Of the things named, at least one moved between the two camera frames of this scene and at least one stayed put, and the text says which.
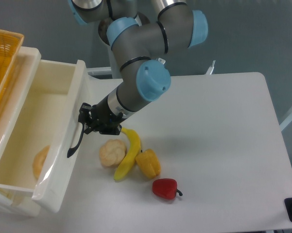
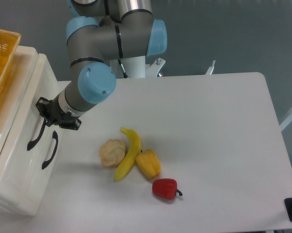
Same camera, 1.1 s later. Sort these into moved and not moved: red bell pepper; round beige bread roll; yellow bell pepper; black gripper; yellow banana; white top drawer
Moved: white top drawer; black gripper
Not moved: red bell pepper; round beige bread roll; yellow banana; yellow bell pepper
